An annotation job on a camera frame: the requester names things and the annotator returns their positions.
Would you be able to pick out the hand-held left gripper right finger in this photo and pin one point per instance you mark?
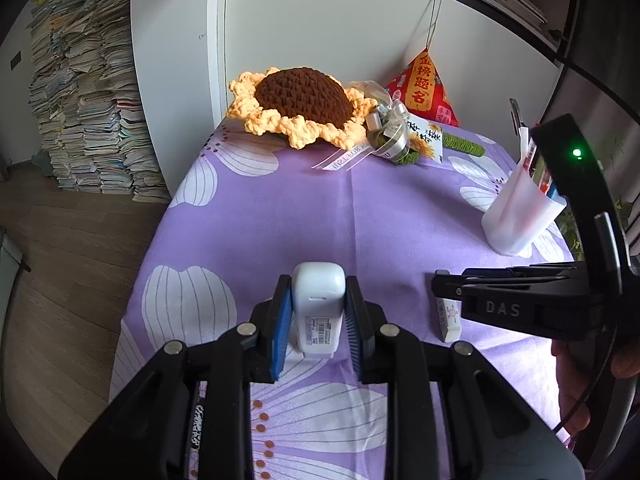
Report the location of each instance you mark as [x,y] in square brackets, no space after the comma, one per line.
[352,330]

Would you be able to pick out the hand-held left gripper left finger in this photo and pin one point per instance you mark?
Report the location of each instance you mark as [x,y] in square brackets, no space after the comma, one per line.
[280,325]

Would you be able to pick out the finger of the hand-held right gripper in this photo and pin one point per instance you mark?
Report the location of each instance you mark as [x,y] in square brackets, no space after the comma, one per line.
[447,285]

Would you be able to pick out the white correction tape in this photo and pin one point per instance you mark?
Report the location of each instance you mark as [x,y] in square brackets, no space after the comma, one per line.
[317,305]

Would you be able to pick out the white eraser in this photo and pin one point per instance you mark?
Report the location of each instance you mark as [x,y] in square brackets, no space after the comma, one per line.
[449,327]

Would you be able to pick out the white pen holder cup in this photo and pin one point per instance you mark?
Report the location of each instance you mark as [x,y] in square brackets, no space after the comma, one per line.
[520,215]

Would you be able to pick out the orange red pen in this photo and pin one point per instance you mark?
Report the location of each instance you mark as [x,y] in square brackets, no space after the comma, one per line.
[539,172]

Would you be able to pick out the person's right hand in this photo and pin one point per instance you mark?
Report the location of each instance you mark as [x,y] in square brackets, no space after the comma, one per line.
[575,395]

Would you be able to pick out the purple floral tablecloth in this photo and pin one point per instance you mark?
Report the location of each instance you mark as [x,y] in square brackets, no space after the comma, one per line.
[325,210]

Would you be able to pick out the black marker pen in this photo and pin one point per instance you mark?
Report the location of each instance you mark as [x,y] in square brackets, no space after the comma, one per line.
[194,425]

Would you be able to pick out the green crochet stem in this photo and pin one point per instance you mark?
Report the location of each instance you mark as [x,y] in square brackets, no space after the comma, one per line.
[465,144]

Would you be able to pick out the sunflower print card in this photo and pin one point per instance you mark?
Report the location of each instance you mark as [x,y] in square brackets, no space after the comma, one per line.
[427,135]

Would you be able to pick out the green leafy plant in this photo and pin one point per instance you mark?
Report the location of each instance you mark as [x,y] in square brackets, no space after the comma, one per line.
[624,212]

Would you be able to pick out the silver ribbon bow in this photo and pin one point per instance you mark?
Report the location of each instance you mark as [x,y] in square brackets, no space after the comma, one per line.
[387,125]

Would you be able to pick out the red pyramid bag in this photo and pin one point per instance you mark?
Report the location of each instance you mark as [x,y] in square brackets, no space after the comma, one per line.
[425,85]

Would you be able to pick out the crochet sunflower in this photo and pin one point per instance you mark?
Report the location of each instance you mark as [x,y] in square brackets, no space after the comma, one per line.
[300,95]

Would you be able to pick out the tall pile of papers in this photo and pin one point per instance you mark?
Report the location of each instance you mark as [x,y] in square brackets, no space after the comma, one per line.
[95,110]

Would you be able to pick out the stack of worn books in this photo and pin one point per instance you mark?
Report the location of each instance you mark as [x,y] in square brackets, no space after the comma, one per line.
[515,7]

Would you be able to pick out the dark glass cabinet door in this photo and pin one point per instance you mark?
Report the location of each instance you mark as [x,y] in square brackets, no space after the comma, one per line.
[610,35]

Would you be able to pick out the white bookshelf cabinet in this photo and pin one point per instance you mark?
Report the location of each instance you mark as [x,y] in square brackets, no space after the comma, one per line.
[300,20]

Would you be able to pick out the dark wall plate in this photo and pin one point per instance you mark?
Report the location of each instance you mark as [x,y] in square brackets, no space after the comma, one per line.
[16,60]

